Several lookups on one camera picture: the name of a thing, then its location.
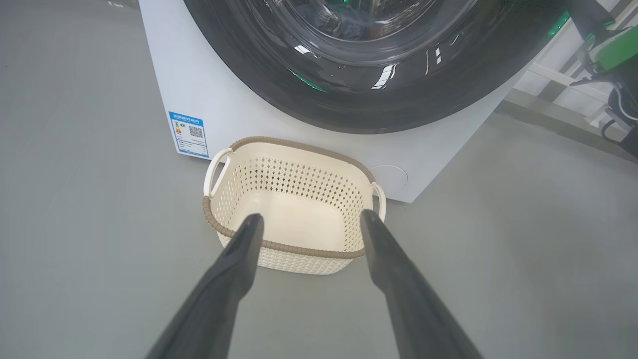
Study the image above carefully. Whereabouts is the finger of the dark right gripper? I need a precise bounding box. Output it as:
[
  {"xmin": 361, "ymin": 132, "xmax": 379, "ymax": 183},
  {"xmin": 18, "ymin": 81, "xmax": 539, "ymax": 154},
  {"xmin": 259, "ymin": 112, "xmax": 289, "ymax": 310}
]
[{"xmin": 566, "ymin": 0, "xmax": 617, "ymax": 44}]

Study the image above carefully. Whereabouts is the cream perforated laundry basket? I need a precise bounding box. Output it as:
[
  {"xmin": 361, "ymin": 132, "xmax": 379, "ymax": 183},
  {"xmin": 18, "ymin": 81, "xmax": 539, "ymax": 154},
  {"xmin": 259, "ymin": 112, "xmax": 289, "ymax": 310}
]
[{"xmin": 202, "ymin": 136, "xmax": 387, "ymax": 276}]

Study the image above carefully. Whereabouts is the black round glass door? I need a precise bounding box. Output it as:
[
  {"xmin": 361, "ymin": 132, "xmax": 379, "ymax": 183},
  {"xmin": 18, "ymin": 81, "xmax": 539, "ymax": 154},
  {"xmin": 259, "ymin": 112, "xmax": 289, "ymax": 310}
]
[{"xmin": 183, "ymin": 0, "xmax": 569, "ymax": 134}]

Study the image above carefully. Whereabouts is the blue energy label sticker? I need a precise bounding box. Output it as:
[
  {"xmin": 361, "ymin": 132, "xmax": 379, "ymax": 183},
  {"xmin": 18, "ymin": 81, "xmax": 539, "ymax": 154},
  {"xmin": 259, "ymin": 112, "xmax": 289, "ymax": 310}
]
[{"xmin": 168, "ymin": 111, "xmax": 209, "ymax": 159}]

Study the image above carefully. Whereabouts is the white front-load washing machine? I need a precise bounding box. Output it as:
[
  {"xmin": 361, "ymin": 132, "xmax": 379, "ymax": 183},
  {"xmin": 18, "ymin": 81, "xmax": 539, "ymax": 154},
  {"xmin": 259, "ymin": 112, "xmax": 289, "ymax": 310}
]
[{"xmin": 139, "ymin": 0, "xmax": 569, "ymax": 203}]

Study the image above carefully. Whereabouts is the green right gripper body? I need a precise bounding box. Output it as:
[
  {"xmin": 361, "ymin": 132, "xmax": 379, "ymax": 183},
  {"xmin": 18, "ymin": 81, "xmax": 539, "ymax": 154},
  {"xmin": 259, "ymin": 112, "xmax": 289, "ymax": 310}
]
[{"xmin": 596, "ymin": 26, "xmax": 638, "ymax": 73}]

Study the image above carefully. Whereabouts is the round white filter cover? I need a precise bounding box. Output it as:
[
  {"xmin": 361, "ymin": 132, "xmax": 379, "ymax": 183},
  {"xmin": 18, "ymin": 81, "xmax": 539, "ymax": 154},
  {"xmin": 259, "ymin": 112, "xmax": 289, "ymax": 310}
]
[{"xmin": 370, "ymin": 165, "xmax": 408, "ymax": 191}]

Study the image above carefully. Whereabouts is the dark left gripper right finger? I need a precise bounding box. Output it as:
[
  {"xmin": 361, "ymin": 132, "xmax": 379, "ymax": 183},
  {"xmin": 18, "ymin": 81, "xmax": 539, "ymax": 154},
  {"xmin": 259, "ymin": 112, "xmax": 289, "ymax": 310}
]
[{"xmin": 359, "ymin": 209, "xmax": 484, "ymax": 359}]

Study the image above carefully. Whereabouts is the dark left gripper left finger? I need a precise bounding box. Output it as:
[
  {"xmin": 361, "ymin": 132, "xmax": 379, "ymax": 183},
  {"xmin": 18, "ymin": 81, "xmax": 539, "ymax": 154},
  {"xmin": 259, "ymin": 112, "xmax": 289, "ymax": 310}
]
[{"xmin": 145, "ymin": 213, "xmax": 265, "ymax": 359}]

